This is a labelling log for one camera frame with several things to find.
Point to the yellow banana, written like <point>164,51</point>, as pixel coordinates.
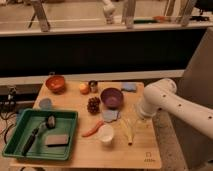
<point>127,130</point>

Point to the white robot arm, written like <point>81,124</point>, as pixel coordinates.
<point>162,95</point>

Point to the small metal cup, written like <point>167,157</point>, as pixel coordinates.
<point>93,85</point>

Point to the white plastic cup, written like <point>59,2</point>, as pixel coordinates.
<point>106,134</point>

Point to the purple bowl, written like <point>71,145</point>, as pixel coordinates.
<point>112,98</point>

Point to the blue cloth at back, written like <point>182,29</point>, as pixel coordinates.
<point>128,87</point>

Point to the orange fruit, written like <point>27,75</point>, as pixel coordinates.
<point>84,88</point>

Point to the brown pine cone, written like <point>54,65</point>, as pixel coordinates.
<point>93,105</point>

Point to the blue cloth near bowl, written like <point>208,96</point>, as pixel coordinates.
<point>110,115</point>

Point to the orange carrot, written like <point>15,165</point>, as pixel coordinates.
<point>94,129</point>

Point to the orange bowl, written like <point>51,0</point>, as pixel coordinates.
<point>55,83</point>

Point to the green plastic tray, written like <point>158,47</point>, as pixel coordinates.
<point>66,123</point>

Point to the grey sponge block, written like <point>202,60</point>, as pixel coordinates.
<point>57,140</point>

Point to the black handled brush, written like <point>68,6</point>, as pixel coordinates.
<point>47,123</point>

